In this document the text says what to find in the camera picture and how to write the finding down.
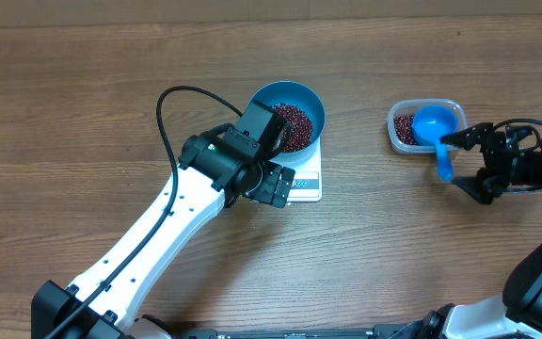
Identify blue plastic measuring scoop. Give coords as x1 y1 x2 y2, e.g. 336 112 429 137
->
412 105 458 182

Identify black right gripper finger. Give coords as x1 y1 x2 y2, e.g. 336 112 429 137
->
440 122 493 151
451 176 504 204

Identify red beans in bowl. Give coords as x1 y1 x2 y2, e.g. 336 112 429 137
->
274 103 313 153

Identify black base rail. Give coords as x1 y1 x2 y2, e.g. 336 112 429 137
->
134 315 422 339

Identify clear plastic container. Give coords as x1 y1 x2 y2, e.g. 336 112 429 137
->
387 98 469 155

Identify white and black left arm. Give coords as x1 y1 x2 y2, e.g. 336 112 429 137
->
31 130 295 339

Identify teal bowl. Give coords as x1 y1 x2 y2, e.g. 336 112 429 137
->
251 81 326 162

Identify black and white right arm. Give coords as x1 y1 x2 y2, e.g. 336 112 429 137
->
397 119 542 338

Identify white digital kitchen scale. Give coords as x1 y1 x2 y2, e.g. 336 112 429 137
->
272 138 323 203

